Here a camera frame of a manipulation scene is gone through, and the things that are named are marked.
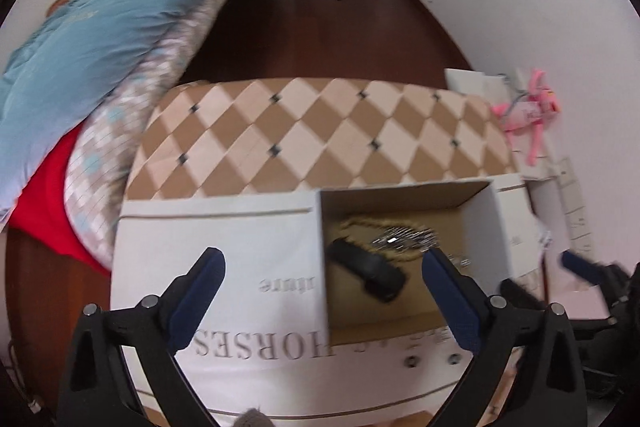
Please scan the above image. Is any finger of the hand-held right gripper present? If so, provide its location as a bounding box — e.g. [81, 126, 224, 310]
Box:
[559, 250, 613, 288]
[500, 278, 548, 314]

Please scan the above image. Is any checkered ottoman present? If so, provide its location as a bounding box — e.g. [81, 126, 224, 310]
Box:
[125, 78, 523, 200]

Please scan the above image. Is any black watch strap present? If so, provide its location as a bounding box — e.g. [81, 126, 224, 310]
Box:
[326, 237, 408, 304]

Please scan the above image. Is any silver chain jewelry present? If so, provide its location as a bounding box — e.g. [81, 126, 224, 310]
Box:
[371, 227, 473, 267]

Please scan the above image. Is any pink plush toy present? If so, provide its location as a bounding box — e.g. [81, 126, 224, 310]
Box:
[490, 68, 563, 165]

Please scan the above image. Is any white printed paper sheet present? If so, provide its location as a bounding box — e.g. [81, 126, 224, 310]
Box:
[522, 157, 598, 253]

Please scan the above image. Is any white paper box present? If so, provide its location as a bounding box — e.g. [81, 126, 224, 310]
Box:
[444, 68, 510, 104]

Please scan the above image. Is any white cardboard box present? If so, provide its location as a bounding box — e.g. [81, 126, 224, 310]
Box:
[110, 174, 553, 427]

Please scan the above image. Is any blue duvet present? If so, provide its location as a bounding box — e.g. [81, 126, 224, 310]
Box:
[0, 0, 288, 220]

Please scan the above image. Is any grey fuzzy tuft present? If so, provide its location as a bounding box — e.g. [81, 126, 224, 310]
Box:
[234, 409, 274, 427]

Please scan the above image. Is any patterned quilted mattress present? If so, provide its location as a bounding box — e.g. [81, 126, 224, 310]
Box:
[64, 0, 278, 269]

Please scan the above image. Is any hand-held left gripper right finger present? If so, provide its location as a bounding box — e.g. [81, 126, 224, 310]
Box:
[421, 247, 588, 427]

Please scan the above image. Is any red cloth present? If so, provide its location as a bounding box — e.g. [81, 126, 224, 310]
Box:
[9, 123, 112, 277]

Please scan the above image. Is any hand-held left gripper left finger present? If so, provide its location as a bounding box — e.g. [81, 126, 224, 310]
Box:
[57, 247, 227, 427]

